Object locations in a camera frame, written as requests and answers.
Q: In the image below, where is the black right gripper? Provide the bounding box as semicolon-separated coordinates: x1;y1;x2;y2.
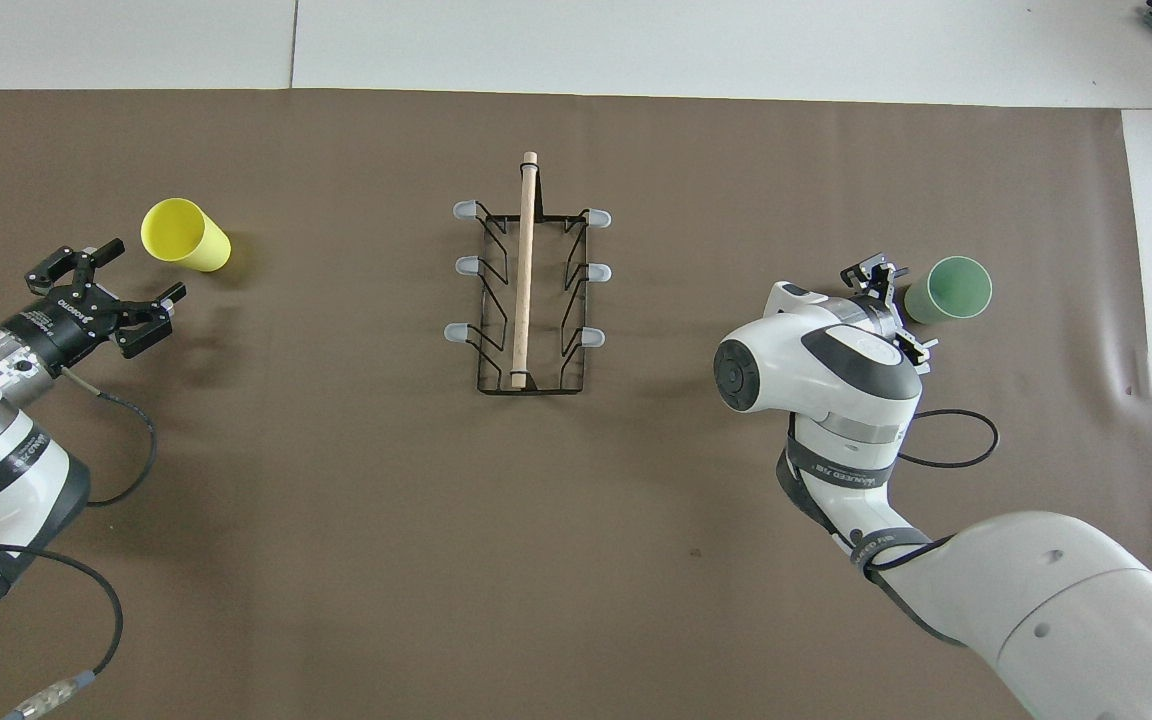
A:
840;254;940;377

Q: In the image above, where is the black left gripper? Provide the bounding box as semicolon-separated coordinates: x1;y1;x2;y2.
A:
25;238;188;366

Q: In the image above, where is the pale green plastic cup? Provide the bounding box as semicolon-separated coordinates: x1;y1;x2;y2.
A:
903;256;993;326

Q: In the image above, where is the yellow plastic cup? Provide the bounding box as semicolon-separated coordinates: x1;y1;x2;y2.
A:
141;198;232;273

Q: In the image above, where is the brown paper table mat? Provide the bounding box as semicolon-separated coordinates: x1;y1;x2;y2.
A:
0;88;1152;720

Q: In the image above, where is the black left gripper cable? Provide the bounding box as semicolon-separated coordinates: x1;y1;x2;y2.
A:
0;364;158;720

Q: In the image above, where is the black wire cup rack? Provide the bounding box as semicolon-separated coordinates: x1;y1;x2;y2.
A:
444;152;613;396

